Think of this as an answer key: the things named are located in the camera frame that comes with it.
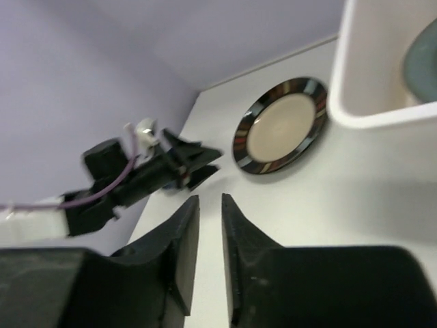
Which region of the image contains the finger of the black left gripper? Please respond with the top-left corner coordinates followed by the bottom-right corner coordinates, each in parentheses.
top-left (186, 165), bottom-right (219, 191)
top-left (162, 128), bottom-right (223, 171)

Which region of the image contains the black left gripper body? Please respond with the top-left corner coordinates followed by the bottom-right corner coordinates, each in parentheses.
top-left (82, 139), bottom-right (188, 208)

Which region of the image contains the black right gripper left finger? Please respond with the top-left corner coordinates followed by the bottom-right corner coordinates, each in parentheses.
top-left (1, 195), bottom-right (199, 327)

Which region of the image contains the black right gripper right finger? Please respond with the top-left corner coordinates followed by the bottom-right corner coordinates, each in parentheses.
top-left (221, 193), bottom-right (436, 327)

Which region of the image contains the black rimmed beige plate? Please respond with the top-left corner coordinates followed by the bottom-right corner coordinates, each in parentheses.
top-left (232, 77), bottom-right (328, 175)

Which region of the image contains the grey blue round plate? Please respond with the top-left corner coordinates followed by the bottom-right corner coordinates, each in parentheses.
top-left (403, 20), bottom-right (436, 103)

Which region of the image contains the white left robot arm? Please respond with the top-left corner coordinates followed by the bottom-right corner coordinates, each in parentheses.
top-left (1, 128), bottom-right (223, 247)

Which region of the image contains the white plastic bin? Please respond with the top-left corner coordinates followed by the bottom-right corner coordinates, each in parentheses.
top-left (328, 1), bottom-right (436, 129)

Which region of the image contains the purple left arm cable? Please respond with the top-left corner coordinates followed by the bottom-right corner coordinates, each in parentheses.
top-left (0, 131), bottom-right (143, 213)

